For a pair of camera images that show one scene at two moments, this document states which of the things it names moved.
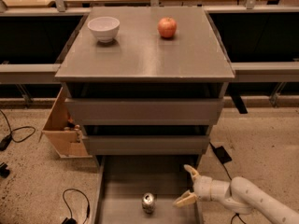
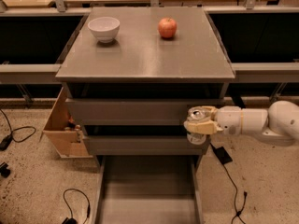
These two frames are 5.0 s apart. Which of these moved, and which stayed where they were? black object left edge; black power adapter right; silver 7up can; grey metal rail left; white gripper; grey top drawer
Moved: silver 7up can; white gripper
Stayed: black power adapter right; grey metal rail left; grey top drawer; black object left edge
